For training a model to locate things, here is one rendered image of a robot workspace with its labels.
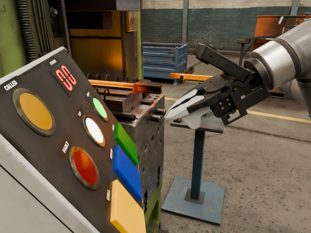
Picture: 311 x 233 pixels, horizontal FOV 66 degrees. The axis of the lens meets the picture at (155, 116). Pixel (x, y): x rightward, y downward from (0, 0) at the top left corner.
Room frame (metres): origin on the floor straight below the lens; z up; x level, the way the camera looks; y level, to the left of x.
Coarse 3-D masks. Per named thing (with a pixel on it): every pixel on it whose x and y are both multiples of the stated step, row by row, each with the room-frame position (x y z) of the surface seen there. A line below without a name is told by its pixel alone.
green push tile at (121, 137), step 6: (120, 126) 0.47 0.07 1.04; (120, 132) 0.44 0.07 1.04; (120, 138) 0.41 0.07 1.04; (126, 138) 0.45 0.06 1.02; (120, 144) 0.41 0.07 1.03; (126, 144) 0.42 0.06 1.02; (132, 144) 0.46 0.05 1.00; (126, 150) 0.41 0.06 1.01; (132, 150) 0.44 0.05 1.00; (132, 156) 0.41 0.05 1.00
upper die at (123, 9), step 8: (64, 0) 0.85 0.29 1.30; (72, 0) 0.84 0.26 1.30; (80, 0) 0.83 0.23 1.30; (88, 0) 0.82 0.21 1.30; (96, 0) 0.81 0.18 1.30; (104, 0) 0.81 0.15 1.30; (112, 0) 0.80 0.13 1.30; (120, 0) 0.82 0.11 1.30; (128, 0) 0.88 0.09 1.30; (136, 0) 0.95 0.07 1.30; (72, 8) 0.84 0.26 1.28; (80, 8) 0.83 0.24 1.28; (88, 8) 0.82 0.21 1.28; (96, 8) 0.82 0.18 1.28; (104, 8) 0.81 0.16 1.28; (112, 8) 0.80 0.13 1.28; (120, 8) 0.82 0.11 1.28; (128, 8) 0.88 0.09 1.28; (136, 8) 0.95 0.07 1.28
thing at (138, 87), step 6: (96, 84) 0.95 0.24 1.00; (102, 84) 0.94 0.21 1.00; (108, 84) 0.93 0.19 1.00; (114, 84) 0.92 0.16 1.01; (120, 84) 0.92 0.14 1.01; (126, 84) 0.92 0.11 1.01; (132, 84) 0.92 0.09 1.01; (138, 84) 0.90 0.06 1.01; (144, 84) 0.90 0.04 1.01; (150, 84) 0.90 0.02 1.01; (156, 84) 0.90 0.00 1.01; (138, 90) 0.90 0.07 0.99; (144, 90) 0.90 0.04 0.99; (150, 90) 0.89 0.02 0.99; (156, 90) 0.88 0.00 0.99
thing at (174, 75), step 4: (172, 76) 1.34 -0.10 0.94; (176, 76) 1.34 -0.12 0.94; (184, 76) 1.32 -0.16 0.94; (188, 76) 1.31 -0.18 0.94; (192, 76) 1.31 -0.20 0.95; (196, 76) 1.30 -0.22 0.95; (200, 76) 1.29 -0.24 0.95; (204, 76) 1.29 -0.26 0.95; (208, 76) 1.29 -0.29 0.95; (212, 76) 1.29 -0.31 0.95
